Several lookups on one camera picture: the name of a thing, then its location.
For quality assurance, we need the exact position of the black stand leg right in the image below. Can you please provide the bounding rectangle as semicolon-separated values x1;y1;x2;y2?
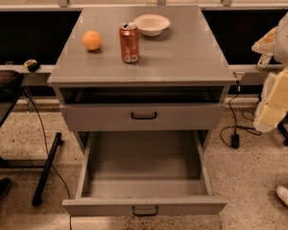
277;123;288;147

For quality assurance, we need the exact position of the grey drawer cabinet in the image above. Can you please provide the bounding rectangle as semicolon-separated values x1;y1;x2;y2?
48;6;234;148

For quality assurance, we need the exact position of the clear plastic bottle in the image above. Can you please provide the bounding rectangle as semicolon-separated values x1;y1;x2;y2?
255;54;272;71

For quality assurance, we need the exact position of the orange fruit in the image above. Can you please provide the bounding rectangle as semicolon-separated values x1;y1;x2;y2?
82;31;102;51

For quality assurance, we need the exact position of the white bowl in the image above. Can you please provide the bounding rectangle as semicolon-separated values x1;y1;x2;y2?
133;14;170;36

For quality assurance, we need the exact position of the grey upper drawer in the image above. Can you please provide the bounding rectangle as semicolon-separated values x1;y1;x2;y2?
60;103;225;131

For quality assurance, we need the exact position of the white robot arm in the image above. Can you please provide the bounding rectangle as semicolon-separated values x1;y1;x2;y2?
252;12;288;132

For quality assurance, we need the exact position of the black table frame left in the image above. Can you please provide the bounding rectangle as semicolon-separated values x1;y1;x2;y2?
0;87;63;207

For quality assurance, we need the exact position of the open grey lower drawer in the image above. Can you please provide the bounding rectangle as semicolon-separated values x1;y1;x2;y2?
63;130;228;217

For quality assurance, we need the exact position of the red coke can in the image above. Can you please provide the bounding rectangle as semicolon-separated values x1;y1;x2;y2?
119;22;139;63

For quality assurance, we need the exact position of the black cable with adapter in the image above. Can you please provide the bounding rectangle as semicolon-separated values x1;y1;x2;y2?
219;80;263;150

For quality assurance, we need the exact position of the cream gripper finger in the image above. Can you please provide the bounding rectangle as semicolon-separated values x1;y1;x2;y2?
252;28;276;56
253;67;288;132

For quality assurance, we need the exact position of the black bag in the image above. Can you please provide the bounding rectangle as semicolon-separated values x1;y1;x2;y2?
0;70;24;102

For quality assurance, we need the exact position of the black power cable left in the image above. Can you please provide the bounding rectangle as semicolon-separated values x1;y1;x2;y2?
23;88;73;230

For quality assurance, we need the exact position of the yellow black tape measure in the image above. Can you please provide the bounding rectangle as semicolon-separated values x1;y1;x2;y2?
24;59;40;72

